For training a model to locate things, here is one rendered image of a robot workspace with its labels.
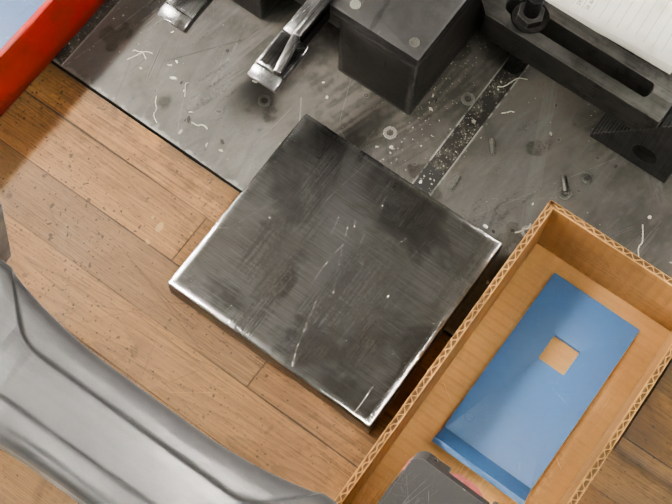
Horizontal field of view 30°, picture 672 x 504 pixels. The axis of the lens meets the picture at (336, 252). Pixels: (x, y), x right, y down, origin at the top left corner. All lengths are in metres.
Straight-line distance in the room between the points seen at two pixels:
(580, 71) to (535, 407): 0.23
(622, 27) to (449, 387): 0.29
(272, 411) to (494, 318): 0.17
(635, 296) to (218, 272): 0.28
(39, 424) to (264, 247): 0.42
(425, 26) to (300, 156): 0.13
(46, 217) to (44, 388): 0.45
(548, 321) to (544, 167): 0.12
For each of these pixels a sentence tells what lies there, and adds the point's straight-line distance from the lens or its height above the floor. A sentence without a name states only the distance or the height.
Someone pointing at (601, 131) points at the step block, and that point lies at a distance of 0.93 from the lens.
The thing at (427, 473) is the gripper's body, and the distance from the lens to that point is 0.64.
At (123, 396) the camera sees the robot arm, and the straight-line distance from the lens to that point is 0.48.
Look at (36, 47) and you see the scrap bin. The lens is 0.94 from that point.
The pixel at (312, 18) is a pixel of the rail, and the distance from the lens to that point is 0.86.
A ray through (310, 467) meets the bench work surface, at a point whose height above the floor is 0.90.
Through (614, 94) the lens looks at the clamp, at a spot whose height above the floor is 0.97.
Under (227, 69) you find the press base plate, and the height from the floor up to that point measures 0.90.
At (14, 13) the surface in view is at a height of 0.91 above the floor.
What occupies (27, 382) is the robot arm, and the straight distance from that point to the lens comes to 0.47.
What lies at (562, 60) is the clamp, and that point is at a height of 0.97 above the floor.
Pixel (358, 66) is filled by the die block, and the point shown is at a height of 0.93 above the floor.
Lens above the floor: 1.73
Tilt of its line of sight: 70 degrees down
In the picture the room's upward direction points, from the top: 3 degrees clockwise
